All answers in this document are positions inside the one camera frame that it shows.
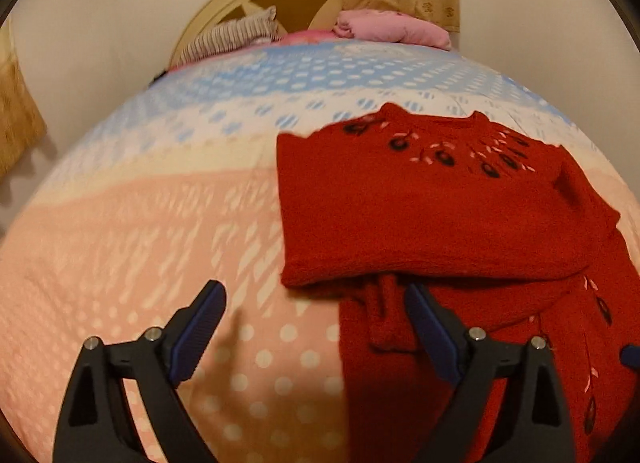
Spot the red knitted sweater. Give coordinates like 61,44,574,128
277,104,639,462

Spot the pink blue dotted bedsheet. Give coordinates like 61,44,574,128
0,40,601,463

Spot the beige curtain at left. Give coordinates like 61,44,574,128
0,18,47,178

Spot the black object beside bed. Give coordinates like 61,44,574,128
149,70,168,87

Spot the pink folded blanket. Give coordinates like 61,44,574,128
332,9,452,52

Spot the striped pillow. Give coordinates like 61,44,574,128
171,6,279,68

